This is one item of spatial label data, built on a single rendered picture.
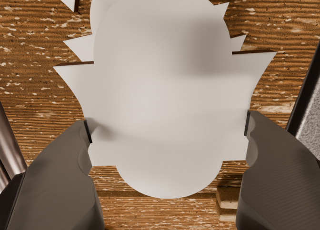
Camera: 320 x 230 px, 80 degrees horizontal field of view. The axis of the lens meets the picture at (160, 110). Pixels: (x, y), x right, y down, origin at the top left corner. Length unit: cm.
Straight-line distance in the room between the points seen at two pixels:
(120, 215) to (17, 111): 23
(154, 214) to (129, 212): 4
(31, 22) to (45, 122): 12
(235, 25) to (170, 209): 29
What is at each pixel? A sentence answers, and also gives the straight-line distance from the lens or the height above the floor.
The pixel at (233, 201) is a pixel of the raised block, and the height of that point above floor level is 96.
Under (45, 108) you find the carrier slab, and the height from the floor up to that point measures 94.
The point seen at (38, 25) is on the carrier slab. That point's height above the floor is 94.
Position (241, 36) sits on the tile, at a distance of 17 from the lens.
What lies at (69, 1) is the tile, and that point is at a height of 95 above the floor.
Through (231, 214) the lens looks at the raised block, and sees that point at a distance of 34.
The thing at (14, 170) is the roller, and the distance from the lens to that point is 39.
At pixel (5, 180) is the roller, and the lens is 44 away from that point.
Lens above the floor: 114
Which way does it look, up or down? 62 degrees down
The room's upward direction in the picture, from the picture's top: 178 degrees counter-clockwise
